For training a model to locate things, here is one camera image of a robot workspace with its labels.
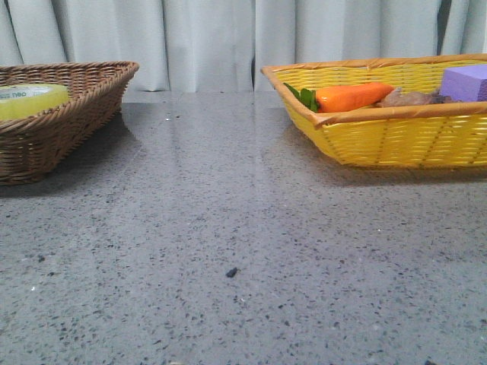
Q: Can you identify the yellow-green tape roll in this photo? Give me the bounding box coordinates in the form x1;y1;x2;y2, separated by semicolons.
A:
1;84;69;120

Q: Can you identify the orange toy carrot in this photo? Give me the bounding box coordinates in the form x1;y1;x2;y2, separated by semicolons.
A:
285;82;395;113

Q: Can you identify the white curtain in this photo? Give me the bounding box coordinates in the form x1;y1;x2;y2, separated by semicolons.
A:
1;1;486;92

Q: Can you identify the brown crumpled object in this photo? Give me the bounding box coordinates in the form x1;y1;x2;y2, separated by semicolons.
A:
374;87;455;108

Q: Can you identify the yellow woven basket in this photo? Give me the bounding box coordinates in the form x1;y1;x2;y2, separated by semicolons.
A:
261;53;486;168

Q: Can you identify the brown wicker basket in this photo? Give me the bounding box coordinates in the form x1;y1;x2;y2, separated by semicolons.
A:
1;61;139;186

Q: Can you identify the purple foam block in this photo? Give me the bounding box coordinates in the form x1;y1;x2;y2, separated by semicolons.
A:
440;64;486;102

